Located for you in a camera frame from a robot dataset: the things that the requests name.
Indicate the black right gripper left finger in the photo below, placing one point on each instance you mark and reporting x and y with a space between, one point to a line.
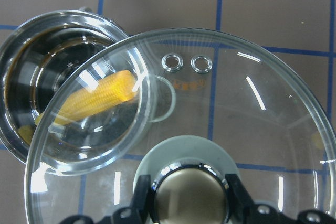
138 210

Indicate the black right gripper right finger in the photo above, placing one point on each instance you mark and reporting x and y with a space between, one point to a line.
242 209

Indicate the glass pot lid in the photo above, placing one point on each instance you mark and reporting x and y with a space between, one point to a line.
239 110

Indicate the yellow corn cob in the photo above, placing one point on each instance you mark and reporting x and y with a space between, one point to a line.
97 97

